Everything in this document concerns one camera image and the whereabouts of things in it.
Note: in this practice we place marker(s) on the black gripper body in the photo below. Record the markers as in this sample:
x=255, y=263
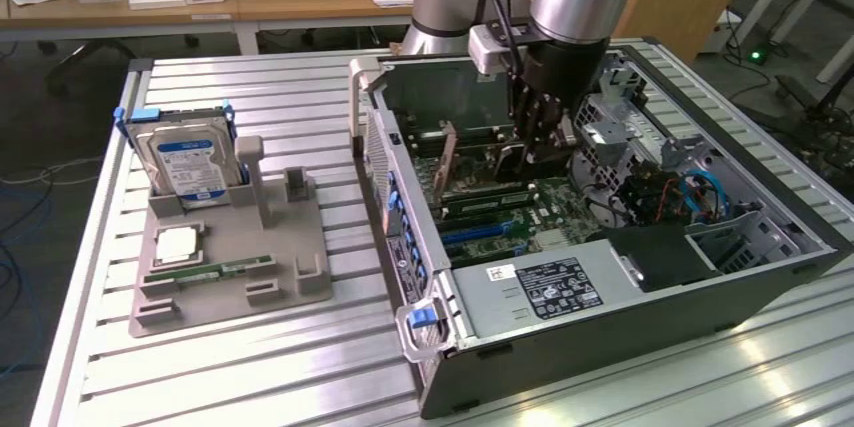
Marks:
x=560, y=69

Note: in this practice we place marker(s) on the graphics card with black fan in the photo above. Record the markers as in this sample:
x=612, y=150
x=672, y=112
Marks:
x=510, y=167

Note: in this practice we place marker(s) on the perforated metal drive cage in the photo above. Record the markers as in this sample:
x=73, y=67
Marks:
x=603, y=152

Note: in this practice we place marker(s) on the green motherboard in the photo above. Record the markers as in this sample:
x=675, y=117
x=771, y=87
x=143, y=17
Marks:
x=554, y=197

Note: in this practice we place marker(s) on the silver chipset heatsink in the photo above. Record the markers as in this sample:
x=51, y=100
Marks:
x=550, y=239

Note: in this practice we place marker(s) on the long blue expansion slot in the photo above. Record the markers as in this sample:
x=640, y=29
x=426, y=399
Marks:
x=474, y=234

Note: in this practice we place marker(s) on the device with green light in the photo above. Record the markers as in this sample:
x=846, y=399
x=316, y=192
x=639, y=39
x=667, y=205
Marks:
x=755, y=54

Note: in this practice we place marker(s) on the black plastic shroud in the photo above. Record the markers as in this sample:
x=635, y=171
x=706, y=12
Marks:
x=654, y=257

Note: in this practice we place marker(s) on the black floor stand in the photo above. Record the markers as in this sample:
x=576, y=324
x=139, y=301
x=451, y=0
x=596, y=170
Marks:
x=801, y=92

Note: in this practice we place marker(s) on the grey power supply unit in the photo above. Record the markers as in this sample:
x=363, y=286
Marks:
x=494, y=307

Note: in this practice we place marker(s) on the metal disk bay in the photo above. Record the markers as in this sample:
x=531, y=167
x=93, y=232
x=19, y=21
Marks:
x=747, y=242

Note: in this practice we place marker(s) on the blue case latch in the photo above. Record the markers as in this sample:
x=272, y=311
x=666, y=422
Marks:
x=422, y=319

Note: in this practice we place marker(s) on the open black pc case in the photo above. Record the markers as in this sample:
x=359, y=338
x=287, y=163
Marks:
x=600, y=362

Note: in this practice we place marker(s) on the hard disk with blue label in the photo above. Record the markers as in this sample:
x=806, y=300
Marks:
x=189, y=167

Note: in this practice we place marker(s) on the blue disk caddy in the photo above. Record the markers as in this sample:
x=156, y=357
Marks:
x=143, y=113

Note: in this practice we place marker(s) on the green ram stick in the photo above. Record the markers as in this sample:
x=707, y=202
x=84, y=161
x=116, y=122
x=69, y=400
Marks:
x=200, y=274

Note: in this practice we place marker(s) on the cpu chip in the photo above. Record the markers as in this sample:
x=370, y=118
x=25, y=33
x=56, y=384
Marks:
x=175, y=244

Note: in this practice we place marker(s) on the grey parts rack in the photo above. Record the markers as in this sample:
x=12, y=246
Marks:
x=220, y=307

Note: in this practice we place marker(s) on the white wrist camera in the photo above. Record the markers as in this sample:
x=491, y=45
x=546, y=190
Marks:
x=487, y=49

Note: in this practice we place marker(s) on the black intrusion switch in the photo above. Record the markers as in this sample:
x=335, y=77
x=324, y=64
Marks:
x=395, y=138

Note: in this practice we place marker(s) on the white desk frame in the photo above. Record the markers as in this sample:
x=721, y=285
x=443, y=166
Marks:
x=837, y=57

